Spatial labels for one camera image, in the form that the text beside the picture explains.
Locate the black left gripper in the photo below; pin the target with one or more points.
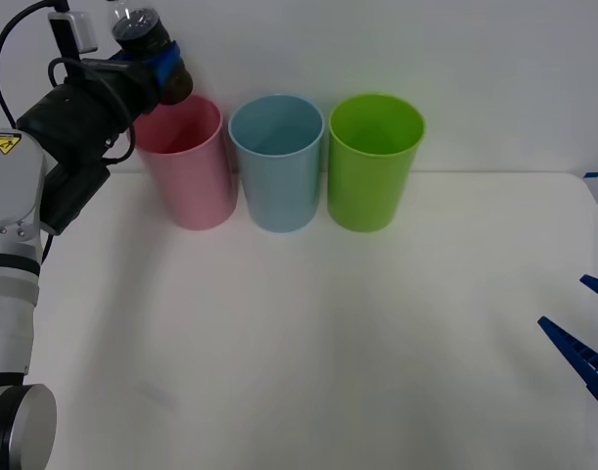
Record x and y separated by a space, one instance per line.
127 85

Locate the small dark plastic bottle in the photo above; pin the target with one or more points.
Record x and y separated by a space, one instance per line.
142 29

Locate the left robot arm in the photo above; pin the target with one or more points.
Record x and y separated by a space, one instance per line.
10 196

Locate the pink plastic bin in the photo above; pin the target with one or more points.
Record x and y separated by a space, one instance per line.
196 186

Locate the pale blue plastic bin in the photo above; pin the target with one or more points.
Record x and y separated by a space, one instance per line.
279 196

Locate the green plastic bin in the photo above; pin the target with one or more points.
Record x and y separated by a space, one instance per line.
367 196

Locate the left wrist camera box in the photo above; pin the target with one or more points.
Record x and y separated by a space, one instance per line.
80 32

